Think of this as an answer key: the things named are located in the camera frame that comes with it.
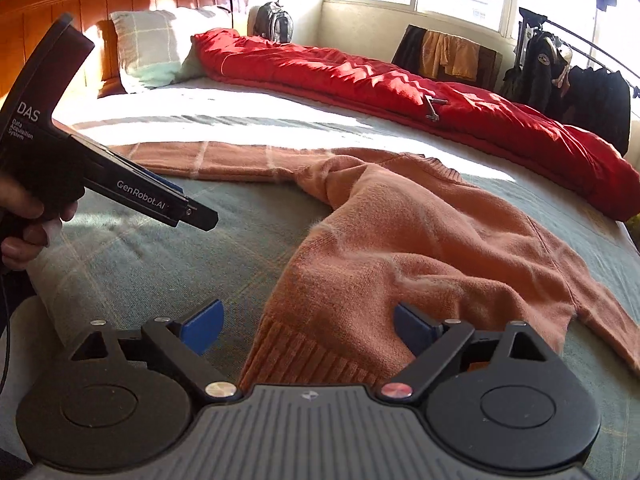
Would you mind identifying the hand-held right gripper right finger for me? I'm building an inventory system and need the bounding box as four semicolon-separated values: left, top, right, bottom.
377;302;558;401

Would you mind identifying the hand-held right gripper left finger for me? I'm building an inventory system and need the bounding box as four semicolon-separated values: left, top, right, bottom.
71;299;243;403

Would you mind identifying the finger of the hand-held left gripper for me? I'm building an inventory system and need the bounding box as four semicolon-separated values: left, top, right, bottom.
107;147;186;200
172;195;219;232

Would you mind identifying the orange knitted sweater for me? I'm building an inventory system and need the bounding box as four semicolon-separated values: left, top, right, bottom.
107;140;640;391

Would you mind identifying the metal clothes rack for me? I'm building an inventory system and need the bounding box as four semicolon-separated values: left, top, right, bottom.
517;7;640;98

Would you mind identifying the person's left hand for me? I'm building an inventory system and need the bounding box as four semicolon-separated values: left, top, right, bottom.
0;200;79;275

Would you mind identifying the plaid pillow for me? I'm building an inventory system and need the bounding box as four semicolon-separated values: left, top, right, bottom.
110;6;233;92

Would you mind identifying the grey backpack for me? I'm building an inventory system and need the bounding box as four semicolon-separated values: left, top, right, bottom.
252;1;294;44

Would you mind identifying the red quilt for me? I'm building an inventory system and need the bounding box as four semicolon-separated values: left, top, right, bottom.
192;28;640;222

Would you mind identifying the metal clamp on duvet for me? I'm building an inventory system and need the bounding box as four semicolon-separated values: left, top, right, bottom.
424;95;449;122

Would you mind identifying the black hanging garment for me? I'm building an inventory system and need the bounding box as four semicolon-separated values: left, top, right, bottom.
391;24;426;73

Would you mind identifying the brown wooden chair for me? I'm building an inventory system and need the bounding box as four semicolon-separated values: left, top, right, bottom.
391;24;503;92

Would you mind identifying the orange hanging garment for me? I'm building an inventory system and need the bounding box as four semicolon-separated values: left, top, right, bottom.
419;30;481;81

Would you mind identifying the black jacket with round patch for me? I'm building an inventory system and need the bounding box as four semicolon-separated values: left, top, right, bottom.
502;30;573;118

